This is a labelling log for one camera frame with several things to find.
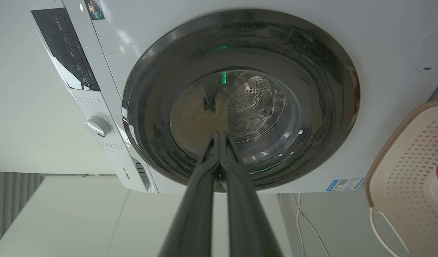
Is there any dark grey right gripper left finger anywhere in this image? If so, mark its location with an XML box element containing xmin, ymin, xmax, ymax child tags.
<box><xmin>158</xmin><ymin>131</ymin><xmax>220</xmax><ymax>257</ymax></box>

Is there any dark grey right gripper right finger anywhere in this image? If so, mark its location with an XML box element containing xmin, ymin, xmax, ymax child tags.
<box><xmin>219</xmin><ymin>131</ymin><xmax>284</xmax><ymax>257</ymax></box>

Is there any beige perforated laundry basket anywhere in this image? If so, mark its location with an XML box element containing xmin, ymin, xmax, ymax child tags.
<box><xmin>365</xmin><ymin>100</ymin><xmax>438</xmax><ymax>257</ymax></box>

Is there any blue energy label sticker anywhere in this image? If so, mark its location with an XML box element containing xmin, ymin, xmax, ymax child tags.
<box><xmin>326</xmin><ymin>177</ymin><xmax>365</xmax><ymax>192</ymax></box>

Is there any round dark washing machine door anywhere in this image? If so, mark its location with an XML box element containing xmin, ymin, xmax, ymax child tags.
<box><xmin>122</xmin><ymin>9</ymin><xmax>361</xmax><ymax>193</ymax></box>

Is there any silver washing machine dial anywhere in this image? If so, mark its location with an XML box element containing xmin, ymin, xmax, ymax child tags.
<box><xmin>85</xmin><ymin>116</ymin><xmax>112</xmax><ymax>138</ymax></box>

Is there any white front-load washing machine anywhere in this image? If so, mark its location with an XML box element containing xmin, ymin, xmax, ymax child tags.
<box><xmin>26</xmin><ymin>0</ymin><xmax>438</xmax><ymax>194</ymax></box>

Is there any white power cable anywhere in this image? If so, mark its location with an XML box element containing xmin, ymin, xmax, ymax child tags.
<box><xmin>290</xmin><ymin>193</ymin><xmax>330</xmax><ymax>257</ymax></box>

